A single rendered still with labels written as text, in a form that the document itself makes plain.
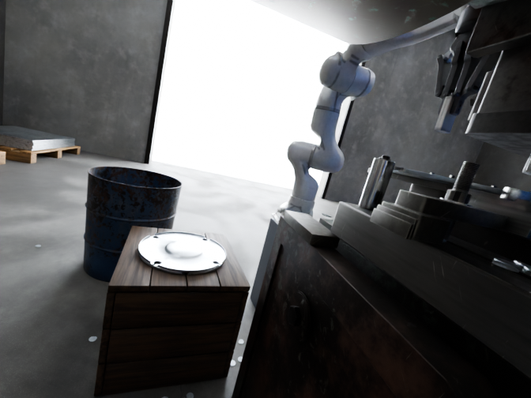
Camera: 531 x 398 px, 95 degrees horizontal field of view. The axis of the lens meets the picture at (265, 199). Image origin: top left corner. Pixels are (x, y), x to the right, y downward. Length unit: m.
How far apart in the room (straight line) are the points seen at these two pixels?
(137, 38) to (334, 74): 4.37
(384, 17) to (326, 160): 0.77
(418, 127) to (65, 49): 6.97
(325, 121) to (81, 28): 4.66
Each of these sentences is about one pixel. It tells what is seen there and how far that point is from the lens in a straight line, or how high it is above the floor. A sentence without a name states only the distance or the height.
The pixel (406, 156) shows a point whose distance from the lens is 6.85.
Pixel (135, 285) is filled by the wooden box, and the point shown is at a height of 0.35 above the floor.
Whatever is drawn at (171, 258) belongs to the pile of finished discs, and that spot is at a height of 0.36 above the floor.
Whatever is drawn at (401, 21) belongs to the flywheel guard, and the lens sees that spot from 0.34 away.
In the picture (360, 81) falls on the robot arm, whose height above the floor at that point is 1.08.
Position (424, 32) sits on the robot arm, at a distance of 0.95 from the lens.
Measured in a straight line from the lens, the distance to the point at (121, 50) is 5.10.
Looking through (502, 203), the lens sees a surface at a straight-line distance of 0.47.
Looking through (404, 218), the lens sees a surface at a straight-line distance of 0.32.
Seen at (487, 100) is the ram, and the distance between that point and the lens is 0.53.
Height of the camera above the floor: 0.76
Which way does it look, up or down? 11 degrees down
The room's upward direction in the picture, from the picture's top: 14 degrees clockwise
